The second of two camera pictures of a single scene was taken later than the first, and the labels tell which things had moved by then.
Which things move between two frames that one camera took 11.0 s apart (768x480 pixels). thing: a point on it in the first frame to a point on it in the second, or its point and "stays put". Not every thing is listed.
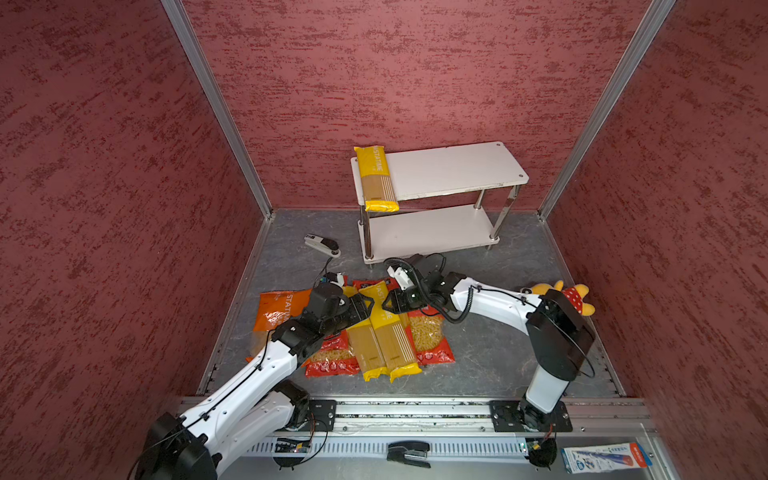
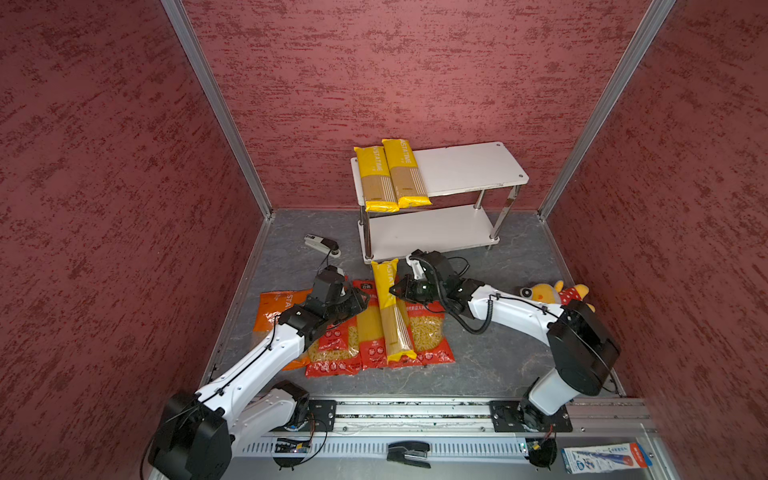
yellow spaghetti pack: x=394 y=334 to x=405 y=175
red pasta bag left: x=332 y=357 stays put
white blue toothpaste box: x=602 y=458 stays put
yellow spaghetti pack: x=364 y=344 to x=396 y=328
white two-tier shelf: x=449 y=199 stays put
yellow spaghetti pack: x=377 y=187 stays put
